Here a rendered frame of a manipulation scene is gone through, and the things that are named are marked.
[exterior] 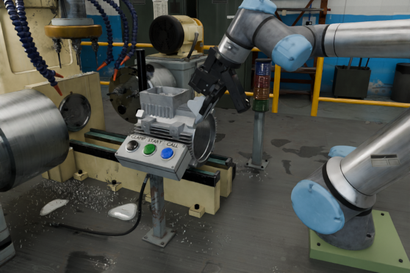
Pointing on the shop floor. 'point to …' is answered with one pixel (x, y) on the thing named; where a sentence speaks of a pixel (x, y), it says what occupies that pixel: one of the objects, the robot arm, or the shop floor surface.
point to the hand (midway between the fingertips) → (200, 121)
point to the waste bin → (401, 83)
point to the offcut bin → (351, 80)
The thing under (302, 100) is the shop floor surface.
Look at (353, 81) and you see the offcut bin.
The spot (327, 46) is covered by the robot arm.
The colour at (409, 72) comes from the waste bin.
